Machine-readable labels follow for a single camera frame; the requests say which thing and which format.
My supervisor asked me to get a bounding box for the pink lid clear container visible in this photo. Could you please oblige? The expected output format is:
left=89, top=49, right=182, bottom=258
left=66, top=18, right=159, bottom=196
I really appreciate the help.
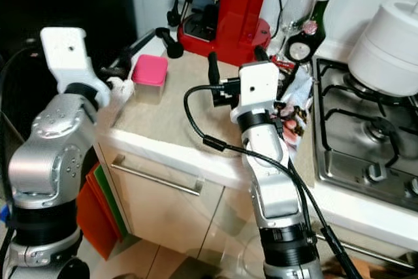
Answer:
left=131, top=55, right=169, bottom=105

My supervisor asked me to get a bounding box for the green wine bottle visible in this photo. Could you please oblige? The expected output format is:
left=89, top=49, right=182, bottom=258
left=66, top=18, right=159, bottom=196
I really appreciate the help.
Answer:
left=287, top=0, right=344, bottom=64

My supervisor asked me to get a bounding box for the black portafilter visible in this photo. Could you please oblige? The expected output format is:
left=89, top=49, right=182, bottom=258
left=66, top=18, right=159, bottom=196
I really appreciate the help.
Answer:
left=155, top=27, right=185, bottom=59

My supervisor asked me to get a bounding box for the clear wine glass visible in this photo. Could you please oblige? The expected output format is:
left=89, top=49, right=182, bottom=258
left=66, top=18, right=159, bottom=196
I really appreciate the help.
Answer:
left=280, top=0, right=319, bottom=35

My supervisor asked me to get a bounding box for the red coffee machine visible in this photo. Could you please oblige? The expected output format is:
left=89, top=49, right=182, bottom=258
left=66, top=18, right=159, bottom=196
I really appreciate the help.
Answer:
left=167, top=0, right=274, bottom=67

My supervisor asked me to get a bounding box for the printed foil snack packet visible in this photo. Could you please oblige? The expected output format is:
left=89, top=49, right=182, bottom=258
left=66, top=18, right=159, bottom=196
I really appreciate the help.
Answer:
left=274, top=62, right=314, bottom=150

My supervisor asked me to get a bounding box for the white pot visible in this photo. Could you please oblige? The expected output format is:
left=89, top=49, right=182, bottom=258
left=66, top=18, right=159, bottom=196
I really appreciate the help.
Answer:
left=347, top=0, right=418, bottom=98

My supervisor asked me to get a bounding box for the green cutting board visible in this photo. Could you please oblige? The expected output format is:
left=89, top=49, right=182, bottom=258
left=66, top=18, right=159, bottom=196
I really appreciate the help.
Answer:
left=91, top=163, right=126, bottom=240

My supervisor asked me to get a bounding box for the steel gas stove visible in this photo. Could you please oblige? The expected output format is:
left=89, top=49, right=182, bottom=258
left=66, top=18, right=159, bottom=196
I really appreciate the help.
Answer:
left=310, top=57, right=418, bottom=213

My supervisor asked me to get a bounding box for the beige kitchen cabinet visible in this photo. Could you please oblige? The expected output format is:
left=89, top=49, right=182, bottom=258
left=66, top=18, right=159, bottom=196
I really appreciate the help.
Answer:
left=95, top=129, right=418, bottom=279

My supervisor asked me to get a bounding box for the red cutting board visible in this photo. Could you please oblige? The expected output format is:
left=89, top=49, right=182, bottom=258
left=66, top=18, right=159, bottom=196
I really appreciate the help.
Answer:
left=76, top=173, right=123, bottom=261

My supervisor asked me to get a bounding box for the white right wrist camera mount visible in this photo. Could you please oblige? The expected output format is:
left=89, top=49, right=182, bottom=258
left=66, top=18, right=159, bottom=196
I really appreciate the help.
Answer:
left=237, top=62, right=285, bottom=113

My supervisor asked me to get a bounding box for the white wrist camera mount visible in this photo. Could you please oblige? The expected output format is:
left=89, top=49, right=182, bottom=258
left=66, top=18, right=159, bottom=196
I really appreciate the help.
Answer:
left=39, top=27, right=93, bottom=93
left=237, top=62, right=285, bottom=113

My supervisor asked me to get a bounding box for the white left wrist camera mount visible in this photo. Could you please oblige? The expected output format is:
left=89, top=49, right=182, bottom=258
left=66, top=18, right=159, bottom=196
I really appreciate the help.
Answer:
left=39, top=27, right=93, bottom=93

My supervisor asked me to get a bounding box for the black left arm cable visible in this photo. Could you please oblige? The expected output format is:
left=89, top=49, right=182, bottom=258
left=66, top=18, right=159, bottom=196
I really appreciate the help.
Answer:
left=0, top=47, right=43, bottom=279

